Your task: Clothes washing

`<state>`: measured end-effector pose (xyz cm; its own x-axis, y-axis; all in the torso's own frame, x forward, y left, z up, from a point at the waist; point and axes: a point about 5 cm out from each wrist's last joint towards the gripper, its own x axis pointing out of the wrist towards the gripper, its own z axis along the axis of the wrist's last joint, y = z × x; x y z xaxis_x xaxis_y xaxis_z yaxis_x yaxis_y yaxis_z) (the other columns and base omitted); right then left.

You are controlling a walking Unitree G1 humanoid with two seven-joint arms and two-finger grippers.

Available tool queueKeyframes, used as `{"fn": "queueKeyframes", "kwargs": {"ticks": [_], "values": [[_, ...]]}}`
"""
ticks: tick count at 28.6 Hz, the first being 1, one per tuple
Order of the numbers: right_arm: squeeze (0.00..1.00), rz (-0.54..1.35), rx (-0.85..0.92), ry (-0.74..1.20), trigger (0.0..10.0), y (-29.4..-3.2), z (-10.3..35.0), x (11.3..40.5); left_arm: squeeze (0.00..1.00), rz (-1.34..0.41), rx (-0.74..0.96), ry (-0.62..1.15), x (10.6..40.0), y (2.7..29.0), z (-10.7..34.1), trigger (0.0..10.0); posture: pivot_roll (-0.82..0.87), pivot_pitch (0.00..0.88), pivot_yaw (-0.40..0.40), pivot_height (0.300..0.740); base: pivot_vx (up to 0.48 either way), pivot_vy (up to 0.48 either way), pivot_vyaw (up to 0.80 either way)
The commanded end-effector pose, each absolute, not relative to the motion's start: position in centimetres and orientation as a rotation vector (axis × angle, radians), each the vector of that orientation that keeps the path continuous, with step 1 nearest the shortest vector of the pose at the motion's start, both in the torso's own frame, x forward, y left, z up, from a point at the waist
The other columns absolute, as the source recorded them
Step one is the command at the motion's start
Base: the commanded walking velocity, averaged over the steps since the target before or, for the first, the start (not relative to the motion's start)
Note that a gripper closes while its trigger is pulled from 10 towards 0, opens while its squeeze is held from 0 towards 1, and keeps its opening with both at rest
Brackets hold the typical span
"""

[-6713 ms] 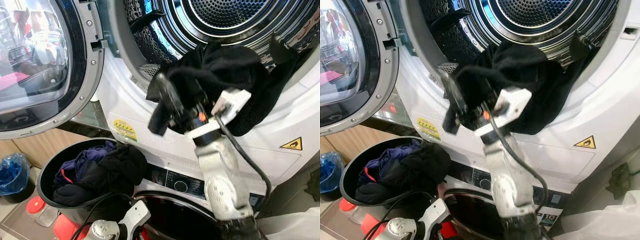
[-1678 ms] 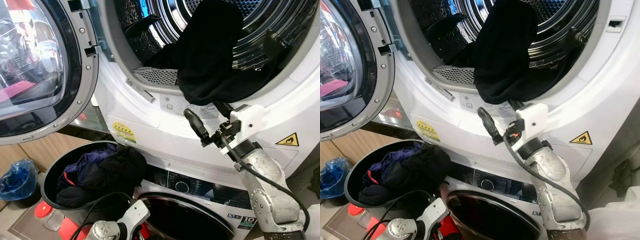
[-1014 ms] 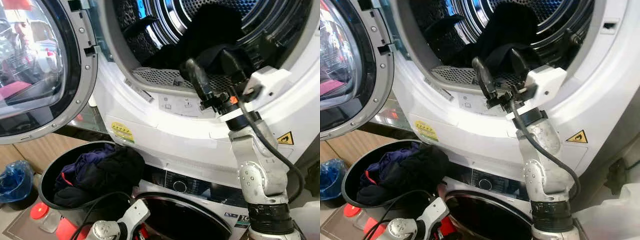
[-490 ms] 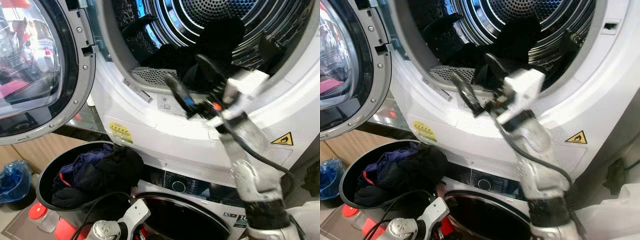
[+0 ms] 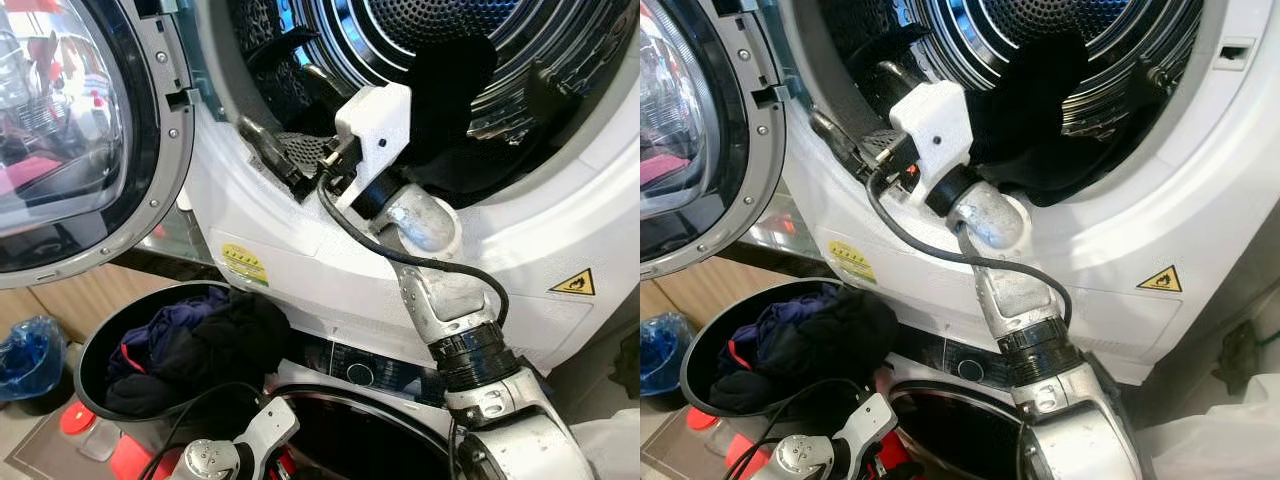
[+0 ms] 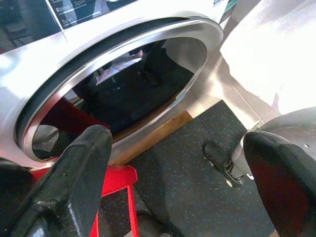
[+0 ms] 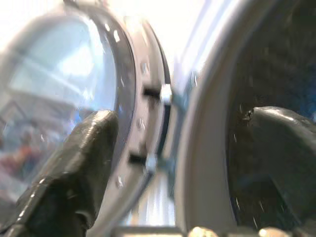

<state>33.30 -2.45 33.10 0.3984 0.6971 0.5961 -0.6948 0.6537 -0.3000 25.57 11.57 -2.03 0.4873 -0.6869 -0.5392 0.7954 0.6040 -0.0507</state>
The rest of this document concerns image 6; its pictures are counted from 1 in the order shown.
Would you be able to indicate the dark warranty sticker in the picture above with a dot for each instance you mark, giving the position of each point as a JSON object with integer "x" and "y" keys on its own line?
{"x": 228, "y": 3}

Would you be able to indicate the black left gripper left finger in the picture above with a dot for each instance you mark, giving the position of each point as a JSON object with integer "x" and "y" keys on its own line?
{"x": 74, "y": 185}

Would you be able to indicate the red plastic stool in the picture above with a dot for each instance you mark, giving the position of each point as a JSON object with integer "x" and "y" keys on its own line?
{"x": 118, "y": 177}

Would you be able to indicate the black washer control panel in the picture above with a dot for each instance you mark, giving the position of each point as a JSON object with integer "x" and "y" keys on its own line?
{"x": 37, "y": 19}

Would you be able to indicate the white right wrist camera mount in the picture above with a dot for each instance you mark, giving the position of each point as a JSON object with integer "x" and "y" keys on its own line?
{"x": 240, "y": 158}

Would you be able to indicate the wooden plank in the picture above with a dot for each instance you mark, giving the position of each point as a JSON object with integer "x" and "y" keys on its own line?
{"x": 153, "y": 140}

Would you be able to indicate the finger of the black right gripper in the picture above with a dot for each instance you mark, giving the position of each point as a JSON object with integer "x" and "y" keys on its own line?
{"x": 214, "y": 154}

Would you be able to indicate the chrome rimmed washer door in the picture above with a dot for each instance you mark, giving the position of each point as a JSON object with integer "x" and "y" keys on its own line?
{"x": 135, "y": 93}

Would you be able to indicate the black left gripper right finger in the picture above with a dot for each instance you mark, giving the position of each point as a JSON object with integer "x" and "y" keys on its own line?
{"x": 288, "y": 192}

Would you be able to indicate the black speckled rubber mat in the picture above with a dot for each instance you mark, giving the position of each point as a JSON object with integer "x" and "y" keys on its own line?
{"x": 185, "y": 197}

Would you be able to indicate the white washing machine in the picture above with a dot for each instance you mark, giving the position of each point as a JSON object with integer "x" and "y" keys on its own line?
{"x": 19, "y": 74}

